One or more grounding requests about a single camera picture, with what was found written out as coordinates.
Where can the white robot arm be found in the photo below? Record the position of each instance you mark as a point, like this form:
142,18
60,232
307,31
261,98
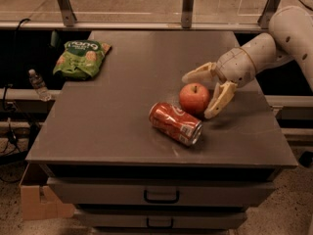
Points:
289,37

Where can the green chip bag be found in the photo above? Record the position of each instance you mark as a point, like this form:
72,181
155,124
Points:
81,59

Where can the grey drawer cabinet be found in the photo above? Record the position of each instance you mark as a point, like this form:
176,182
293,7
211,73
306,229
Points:
119,149

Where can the cardboard box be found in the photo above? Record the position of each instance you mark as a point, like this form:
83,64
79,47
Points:
38,201

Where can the clear plastic water bottle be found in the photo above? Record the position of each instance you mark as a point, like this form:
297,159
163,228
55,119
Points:
39,85

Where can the left metal railing bracket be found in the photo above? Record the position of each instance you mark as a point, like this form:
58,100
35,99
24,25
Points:
68,16

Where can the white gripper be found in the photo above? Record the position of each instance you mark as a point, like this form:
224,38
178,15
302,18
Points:
232,66

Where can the red apple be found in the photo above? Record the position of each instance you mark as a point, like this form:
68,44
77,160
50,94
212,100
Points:
194,98

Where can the red coke can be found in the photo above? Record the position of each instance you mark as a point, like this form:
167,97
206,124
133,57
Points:
175,123

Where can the middle metal railing bracket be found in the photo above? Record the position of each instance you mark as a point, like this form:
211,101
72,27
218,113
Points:
187,13

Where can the metal railing bracket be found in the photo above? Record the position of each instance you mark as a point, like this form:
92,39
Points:
187,13
68,16
269,10

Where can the top grey drawer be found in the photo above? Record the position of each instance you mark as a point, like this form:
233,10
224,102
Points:
162,192

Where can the grey drawer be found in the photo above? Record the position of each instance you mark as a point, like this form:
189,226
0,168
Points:
162,220
162,192

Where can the right metal railing bracket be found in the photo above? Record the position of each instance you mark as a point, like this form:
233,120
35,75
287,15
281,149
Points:
269,10

